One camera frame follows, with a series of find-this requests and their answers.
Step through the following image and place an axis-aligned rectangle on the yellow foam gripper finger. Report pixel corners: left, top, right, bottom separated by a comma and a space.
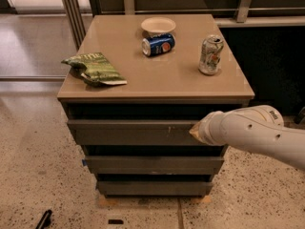
189, 122, 203, 142

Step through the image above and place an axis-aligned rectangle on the grey top drawer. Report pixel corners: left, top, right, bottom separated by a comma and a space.
68, 119, 200, 146

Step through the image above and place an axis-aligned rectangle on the grey drawer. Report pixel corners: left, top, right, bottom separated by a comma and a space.
68, 119, 200, 146
97, 181, 213, 197
85, 156, 224, 175

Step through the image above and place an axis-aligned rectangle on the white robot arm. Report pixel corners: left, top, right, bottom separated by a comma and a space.
190, 105, 305, 170

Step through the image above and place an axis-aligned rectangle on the grey drawer cabinet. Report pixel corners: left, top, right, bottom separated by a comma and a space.
58, 14, 254, 183

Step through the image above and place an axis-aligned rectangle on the grey middle drawer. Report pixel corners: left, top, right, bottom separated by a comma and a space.
85, 156, 224, 175

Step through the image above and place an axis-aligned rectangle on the grey bottom drawer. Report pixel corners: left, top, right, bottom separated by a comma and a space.
97, 181, 213, 197

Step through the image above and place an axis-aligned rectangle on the silver crushed soda can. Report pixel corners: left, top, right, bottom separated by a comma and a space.
199, 34, 224, 75

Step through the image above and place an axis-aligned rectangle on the blue soda can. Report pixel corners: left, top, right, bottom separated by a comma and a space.
142, 33, 175, 57

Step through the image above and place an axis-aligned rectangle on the white paper bowl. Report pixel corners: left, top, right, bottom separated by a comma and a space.
141, 17, 176, 34

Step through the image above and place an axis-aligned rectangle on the blue tape piece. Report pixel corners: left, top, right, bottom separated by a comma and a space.
82, 159, 87, 166

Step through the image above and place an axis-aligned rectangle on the green chip bag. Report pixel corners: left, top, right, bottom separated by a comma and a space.
62, 52, 127, 87

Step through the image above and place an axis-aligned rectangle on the black object on floor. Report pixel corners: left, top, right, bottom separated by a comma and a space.
35, 210, 52, 229

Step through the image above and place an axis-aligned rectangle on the metal railing frame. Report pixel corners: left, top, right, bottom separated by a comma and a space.
62, 0, 305, 45

